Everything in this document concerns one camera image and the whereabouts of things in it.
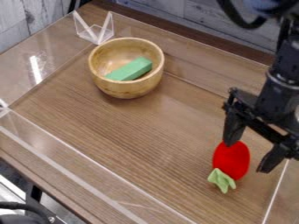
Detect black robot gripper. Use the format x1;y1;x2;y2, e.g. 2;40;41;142
223;72;299;173

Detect red plush strawberry toy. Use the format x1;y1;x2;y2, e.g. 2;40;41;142
207;141;250;193

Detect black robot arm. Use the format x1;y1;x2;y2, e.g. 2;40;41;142
217;0;299;173

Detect green rectangular block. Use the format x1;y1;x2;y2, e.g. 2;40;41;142
106;57;153;81

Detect wooden bowl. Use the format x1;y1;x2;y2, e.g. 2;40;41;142
89;38;165;99

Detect clear acrylic tray wall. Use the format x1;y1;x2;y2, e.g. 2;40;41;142
0;100;197;224

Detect black cable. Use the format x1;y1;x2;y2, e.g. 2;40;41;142
217;0;286;30

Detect clear acrylic corner bracket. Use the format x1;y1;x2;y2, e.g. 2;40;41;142
73;11;115;45

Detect black table leg bracket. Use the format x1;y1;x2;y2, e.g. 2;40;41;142
0;183;69;224

